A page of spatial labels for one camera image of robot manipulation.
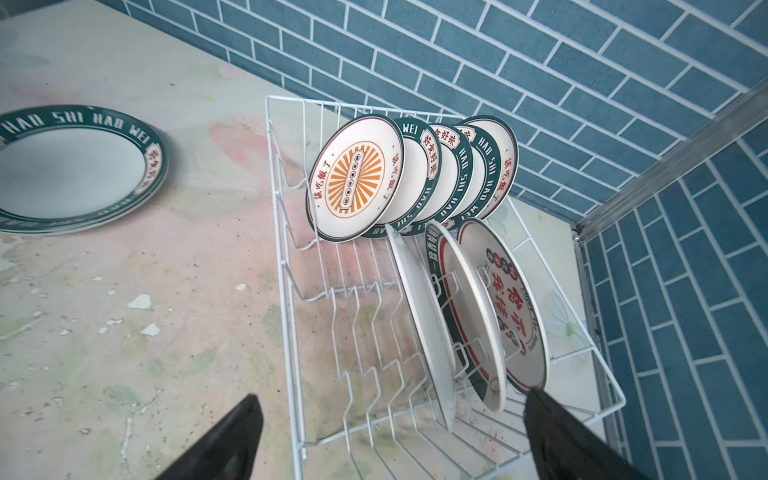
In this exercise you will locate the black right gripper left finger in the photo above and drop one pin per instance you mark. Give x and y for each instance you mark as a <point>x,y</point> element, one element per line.
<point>227,451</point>

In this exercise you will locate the orange sunburst small plate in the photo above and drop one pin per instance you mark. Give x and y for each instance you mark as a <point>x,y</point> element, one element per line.
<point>354,178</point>

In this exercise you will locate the green rim small plate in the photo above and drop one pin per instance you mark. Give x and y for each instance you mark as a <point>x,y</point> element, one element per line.
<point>452,182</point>
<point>421,168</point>
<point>485,175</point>

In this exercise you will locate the red rim small plate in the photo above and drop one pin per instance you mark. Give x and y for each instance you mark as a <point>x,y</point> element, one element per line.
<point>508,160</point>

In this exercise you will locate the aluminium right corner post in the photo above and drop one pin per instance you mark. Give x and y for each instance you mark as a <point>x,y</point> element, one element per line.
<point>739,118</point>

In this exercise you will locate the large green rim plate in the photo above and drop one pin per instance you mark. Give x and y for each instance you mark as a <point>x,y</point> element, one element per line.
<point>67,160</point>

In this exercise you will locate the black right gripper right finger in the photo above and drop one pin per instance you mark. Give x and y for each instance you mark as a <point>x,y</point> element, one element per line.
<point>563,448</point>

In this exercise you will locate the large red character plate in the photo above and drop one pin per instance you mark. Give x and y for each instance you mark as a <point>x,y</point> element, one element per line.
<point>526,352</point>
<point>27,225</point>
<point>469,314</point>

